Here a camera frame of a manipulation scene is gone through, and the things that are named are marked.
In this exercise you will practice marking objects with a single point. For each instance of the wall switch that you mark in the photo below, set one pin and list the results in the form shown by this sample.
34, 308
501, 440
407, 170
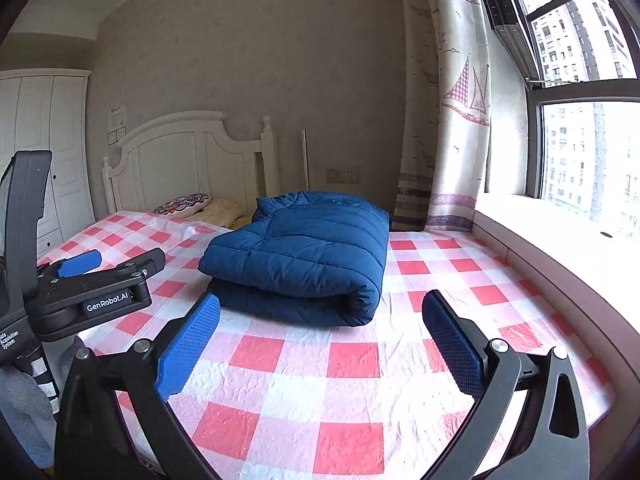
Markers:
116, 138

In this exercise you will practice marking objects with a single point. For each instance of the dark framed window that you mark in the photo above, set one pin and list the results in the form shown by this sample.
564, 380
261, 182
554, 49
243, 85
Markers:
580, 135

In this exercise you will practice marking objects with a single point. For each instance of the sailboat print curtain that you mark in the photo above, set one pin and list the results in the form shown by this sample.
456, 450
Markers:
450, 110

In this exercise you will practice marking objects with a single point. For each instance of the white wardrobe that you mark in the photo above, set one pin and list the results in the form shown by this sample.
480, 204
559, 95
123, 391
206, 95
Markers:
65, 160

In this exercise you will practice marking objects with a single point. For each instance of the patterned pink pillow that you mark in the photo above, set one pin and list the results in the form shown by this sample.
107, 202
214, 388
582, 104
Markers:
180, 205

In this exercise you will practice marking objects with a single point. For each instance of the white pole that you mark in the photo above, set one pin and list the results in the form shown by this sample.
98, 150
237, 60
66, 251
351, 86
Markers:
304, 160

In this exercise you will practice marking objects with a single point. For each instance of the white wooden headboard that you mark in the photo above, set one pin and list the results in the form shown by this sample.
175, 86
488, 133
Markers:
190, 160

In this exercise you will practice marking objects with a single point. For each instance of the cream fluffy cushion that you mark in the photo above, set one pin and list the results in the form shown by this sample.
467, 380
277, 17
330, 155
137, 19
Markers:
220, 210

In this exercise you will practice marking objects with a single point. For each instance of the stone window sill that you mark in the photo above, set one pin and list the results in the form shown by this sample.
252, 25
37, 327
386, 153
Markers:
575, 260

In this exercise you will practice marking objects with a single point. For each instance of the yellow pillow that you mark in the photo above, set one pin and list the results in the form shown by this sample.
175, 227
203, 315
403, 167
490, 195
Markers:
245, 219

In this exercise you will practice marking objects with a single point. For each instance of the beige wall socket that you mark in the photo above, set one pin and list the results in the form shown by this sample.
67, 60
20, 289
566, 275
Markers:
342, 175

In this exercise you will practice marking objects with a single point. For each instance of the white paper wall notice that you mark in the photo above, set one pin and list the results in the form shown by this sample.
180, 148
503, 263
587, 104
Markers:
116, 117

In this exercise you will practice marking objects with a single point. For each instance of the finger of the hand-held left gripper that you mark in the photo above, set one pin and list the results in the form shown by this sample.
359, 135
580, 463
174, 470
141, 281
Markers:
142, 264
80, 263

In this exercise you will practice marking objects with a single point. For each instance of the red white checkered bed sheet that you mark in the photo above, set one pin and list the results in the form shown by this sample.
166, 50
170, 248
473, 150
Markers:
325, 385

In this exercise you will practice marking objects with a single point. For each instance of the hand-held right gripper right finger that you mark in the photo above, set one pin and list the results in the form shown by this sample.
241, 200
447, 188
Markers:
450, 340

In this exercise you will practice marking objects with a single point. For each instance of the blue puffer jacket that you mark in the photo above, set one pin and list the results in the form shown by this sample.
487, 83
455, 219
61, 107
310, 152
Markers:
300, 255

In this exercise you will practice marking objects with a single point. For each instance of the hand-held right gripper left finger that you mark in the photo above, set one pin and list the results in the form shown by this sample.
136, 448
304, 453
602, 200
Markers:
190, 345

